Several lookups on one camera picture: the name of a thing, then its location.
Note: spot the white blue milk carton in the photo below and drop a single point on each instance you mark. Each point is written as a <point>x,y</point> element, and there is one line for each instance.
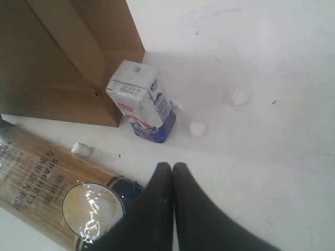
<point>137,91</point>

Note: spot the spaghetti packet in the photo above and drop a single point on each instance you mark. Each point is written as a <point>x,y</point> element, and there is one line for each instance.
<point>70,200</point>

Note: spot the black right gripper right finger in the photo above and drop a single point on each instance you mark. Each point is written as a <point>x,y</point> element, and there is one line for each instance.
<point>201,225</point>

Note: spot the white marshmallow near spaghetti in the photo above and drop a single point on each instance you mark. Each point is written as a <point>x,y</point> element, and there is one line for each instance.
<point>82,150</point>

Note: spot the white marshmallow far right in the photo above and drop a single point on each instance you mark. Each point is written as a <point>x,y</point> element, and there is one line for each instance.
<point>238,98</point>

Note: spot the white marshmallow right of carton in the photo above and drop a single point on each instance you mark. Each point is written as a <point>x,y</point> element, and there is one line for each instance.
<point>197,129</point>

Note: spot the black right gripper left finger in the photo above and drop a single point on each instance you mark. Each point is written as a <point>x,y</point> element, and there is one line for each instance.
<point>148,225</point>

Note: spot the brown paper bag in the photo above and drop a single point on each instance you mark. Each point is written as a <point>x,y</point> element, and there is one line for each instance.
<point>57,58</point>

